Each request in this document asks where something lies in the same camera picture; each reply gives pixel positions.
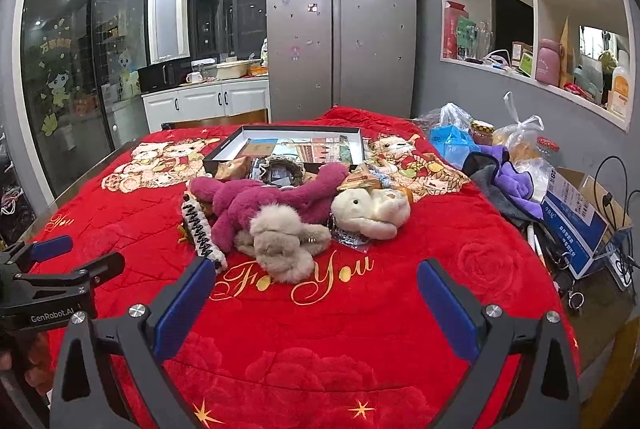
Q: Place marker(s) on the red printed blanket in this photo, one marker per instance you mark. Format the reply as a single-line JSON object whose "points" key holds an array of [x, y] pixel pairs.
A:
{"points": [[350, 324]]}

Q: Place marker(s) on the dark round lace-trimmed item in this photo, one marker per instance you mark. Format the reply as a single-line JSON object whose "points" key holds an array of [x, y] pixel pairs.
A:
{"points": [[280, 174]]}

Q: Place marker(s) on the cream food container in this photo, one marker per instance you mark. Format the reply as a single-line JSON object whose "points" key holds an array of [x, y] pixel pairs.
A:
{"points": [[232, 68]]}

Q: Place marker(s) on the silver refrigerator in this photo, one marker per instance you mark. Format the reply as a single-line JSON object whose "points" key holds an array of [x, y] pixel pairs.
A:
{"points": [[345, 39]]}

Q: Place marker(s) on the white mug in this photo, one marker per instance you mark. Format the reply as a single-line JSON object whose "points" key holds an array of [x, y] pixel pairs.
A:
{"points": [[194, 77]]}

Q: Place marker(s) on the clear drinking glasses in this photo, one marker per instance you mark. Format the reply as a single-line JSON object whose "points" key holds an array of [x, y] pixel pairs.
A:
{"points": [[484, 40]]}

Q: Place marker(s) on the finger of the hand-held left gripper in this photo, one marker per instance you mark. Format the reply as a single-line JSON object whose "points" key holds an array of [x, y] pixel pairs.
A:
{"points": [[50, 247], [75, 278]]}

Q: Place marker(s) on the pink thermos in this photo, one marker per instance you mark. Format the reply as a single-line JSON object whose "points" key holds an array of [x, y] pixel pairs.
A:
{"points": [[547, 61]]}

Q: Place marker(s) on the red gift box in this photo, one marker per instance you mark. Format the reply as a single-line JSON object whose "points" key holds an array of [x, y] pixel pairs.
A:
{"points": [[451, 31]]}

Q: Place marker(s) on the clear bag of bread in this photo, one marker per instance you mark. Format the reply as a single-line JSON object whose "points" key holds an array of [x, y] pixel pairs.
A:
{"points": [[520, 144]]}

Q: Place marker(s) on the glass door with stickers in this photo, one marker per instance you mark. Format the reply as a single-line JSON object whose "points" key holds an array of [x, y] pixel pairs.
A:
{"points": [[65, 74]]}

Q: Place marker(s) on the brown triangular snack packet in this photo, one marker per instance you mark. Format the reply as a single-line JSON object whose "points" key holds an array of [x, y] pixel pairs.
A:
{"points": [[232, 169], [361, 180]]}

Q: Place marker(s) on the white kitchen cabinet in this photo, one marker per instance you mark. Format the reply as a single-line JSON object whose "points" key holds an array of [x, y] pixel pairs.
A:
{"points": [[200, 101]]}

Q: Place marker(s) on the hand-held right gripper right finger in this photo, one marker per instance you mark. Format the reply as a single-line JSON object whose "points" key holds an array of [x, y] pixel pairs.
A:
{"points": [[445, 309]]}

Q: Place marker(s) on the cream plush toy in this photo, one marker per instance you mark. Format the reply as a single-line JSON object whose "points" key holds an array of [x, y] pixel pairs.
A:
{"points": [[370, 211]]}

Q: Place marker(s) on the white wall shelf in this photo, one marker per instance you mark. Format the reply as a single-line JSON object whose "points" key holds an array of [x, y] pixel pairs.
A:
{"points": [[535, 9]]}

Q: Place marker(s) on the blue plastic bag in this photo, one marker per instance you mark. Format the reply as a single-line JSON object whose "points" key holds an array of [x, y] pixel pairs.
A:
{"points": [[452, 141]]}

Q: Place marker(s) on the purple cloth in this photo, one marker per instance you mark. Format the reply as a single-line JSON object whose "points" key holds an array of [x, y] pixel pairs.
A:
{"points": [[515, 181]]}

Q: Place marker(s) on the white bottle orange label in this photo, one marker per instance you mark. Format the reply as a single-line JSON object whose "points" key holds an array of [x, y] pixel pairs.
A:
{"points": [[620, 91]]}

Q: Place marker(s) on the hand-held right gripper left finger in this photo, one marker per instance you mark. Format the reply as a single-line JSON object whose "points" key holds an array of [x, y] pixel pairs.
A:
{"points": [[185, 309]]}

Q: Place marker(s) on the pink plush toy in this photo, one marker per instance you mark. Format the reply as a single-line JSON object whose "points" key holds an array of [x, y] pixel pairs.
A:
{"points": [[260, 201]]}

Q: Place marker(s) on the black microwave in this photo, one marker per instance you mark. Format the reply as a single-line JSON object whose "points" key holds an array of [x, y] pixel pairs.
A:
{"points": [[162, 74]]}

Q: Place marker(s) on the green box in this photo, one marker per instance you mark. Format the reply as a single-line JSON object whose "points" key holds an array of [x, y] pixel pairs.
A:
{"points": [[466, 36]]}

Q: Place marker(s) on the clear plastic packet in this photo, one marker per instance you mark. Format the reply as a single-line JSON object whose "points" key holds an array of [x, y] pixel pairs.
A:
{"points": [[350, 241]]}

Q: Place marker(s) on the grey-beige fluffy plush toy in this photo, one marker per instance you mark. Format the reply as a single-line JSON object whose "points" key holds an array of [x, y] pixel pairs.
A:
{"points": [[280, 244]]}

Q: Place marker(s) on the jar with plaid lid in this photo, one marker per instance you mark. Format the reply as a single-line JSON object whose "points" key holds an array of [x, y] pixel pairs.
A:
{"points": [[482, 129]]}

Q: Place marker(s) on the black tray box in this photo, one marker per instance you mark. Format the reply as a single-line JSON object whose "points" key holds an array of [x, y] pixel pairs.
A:
{"points": [[222, 150]]}

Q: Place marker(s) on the dark kitchen window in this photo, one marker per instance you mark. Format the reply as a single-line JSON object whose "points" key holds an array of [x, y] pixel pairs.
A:
{"points": [[225, 14]]}

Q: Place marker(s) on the blue white cardboard box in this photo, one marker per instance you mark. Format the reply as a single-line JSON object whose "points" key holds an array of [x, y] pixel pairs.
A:
{"points": [[570, 214]]}

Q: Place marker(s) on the jar with red lid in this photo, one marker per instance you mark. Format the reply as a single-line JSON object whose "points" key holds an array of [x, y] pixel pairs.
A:
{"points": [[547, 144]]}

